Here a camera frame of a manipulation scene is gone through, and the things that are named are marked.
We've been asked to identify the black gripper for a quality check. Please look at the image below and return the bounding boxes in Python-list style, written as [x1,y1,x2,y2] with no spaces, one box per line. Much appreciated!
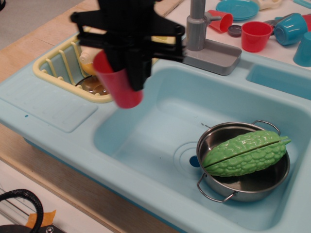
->
[70,0,185,91]

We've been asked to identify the red plastic cup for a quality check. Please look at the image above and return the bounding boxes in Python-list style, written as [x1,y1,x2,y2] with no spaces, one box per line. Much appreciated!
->
[93,50,143,109]

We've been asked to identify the light blue toy sink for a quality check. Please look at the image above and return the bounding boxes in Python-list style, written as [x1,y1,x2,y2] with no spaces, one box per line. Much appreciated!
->
[0,30,311,233]

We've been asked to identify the red cup lying sideways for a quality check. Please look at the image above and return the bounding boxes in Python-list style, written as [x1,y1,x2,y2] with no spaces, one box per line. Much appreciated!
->
[207,10,233,33]

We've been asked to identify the red cup upright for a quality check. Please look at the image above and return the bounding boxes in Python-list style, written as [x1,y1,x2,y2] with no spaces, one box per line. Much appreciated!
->
[241,21,273,52]

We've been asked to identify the teal cup lying sideways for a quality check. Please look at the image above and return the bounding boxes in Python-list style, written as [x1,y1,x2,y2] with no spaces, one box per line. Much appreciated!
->
[274,13,308,46]

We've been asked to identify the teal cup at edge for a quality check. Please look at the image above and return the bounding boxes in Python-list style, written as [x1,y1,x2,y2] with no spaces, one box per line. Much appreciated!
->
[293,32,311,67]

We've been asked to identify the glass pot lid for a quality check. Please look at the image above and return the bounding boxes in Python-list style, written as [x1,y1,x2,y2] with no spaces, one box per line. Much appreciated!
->
[75,75,109,96]

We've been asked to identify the cream plastic bottle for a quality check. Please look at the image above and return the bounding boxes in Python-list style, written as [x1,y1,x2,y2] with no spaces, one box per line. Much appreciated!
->
[79,46,101,64]

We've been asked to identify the yellow dish drying rack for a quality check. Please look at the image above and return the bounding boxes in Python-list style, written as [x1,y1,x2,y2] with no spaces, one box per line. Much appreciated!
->
[33,26,177,104]

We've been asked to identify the grey toy faucet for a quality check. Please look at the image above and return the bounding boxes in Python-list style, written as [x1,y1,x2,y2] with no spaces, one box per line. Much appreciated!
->
[183,0,242,76]

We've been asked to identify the dark grey round lid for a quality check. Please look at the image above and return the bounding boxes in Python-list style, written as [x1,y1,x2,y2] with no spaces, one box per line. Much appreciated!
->
[227,25,242,37]

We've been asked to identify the teal plate stack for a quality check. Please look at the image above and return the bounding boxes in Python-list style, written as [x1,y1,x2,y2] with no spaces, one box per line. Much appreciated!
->
[216,0,259,21]

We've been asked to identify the cream plastic toy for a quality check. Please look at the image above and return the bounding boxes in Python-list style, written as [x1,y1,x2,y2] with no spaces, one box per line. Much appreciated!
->
[257,0,283,10]

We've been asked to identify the green bitter gourd toy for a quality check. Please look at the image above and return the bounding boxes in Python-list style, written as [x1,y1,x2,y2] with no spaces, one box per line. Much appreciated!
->
[202,130,291,177]

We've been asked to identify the orange tape piece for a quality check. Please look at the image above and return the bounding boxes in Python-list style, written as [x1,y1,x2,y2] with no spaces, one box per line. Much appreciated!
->
[25,210,56,228]

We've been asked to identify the steel pot with handles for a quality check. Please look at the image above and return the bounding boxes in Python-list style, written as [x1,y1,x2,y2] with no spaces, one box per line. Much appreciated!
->
[196,120,290,203]

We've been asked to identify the black cable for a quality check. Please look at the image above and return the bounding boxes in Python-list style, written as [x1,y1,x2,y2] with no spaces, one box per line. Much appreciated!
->
[0,189,45,230]

